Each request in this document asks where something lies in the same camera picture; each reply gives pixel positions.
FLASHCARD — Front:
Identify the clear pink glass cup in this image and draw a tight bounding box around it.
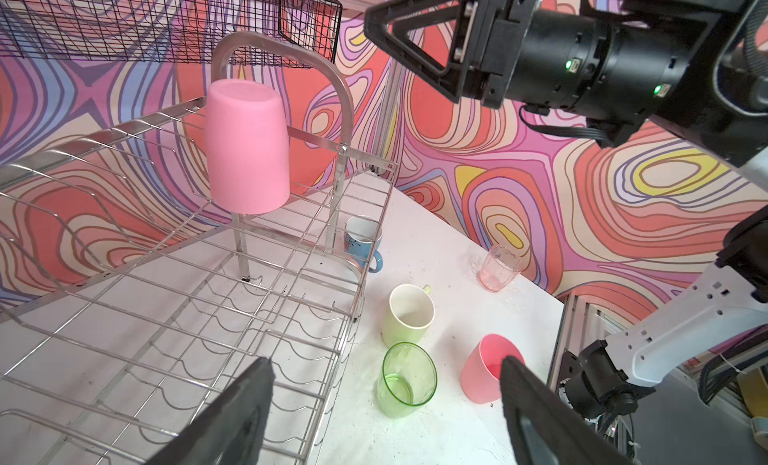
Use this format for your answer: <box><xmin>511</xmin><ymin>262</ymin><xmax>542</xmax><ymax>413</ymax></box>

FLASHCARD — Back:
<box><xmin>477</xmin><ymin>244</ymin><xmax>523</xmax><ymax>293</ymax></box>

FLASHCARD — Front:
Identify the blue ceramic mug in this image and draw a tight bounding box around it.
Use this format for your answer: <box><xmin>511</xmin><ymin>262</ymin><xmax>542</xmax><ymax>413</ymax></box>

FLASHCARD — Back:
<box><xmin>344</xmin><ymin>216</ymin><xmax>384</xmax><ymax>273</ymax></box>

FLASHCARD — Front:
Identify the black wire basket back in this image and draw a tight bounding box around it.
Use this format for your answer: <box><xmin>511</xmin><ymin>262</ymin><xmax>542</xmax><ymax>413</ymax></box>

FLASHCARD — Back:
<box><xmin>1</xmin><ymin>0</ymin><xmax>343</xmax><ymax>64</ymax></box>

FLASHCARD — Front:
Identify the steel two-tier dish rack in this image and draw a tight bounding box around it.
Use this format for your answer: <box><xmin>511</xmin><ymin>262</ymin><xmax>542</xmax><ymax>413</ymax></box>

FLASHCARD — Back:
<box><xmin>1</xmin><ymin>32</ymin><xmax>397</xmax><ymax>464</ymax></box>

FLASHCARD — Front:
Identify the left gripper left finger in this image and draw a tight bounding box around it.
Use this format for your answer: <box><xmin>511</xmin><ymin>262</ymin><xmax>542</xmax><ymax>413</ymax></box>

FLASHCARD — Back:
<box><xmin>148</xmin><ymin>357</ymin><xmax>275</xmax><ymax>464</ymax></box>

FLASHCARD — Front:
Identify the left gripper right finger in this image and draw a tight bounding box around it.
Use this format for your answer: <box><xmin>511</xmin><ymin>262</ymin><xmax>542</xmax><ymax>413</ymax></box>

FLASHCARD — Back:
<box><xmin>500</xmin><ymin>356</ymin><xmax>630</xmax><ymax>465</ymax></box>

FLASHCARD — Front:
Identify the green transparent cup right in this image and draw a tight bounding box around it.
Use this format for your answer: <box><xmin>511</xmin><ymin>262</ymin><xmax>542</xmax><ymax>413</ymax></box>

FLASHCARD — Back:
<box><xmin>375</xmin><ymin>342</ymin><xmax>438</xmax><ymax>419</ymax></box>

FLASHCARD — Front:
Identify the pink plastic cup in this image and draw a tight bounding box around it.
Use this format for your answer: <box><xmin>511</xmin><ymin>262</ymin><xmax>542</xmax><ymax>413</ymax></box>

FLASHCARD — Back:
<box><xmin>460</xmin><ymin>334</ymin><xmax>525</xmax><ymax>404</ymax></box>
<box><xmin>204</xmin><ymin>79</ymin><xmax>290</xmax><ymax>215</ymax></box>

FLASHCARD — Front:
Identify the light green ceramic mug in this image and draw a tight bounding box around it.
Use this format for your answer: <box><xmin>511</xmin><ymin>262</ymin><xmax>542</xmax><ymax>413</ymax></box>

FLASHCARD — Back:
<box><xmin>381</xmin><ymin>284</ymin><xmax>436</xmax><ymax>347</ymax></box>

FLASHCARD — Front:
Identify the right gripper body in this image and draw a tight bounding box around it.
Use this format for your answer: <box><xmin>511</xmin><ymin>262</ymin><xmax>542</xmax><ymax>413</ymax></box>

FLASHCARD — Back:
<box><xmin>461</xmin><ymin>0</ymin><xmax>542</xmax><ymax>109</ymax></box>

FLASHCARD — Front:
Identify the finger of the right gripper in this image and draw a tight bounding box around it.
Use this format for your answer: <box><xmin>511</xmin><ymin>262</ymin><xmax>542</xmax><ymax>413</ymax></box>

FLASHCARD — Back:
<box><xmin>363</xmin><ymin>0</ymin><xmax>481</xmax><ymax>104</ymax></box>

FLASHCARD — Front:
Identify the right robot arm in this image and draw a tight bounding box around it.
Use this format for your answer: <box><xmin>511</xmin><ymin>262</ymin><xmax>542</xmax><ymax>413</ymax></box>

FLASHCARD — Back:
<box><xmin>364</xmin><ymin>0</ymin><xmax>767</xmax><ymax>418</ymax></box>

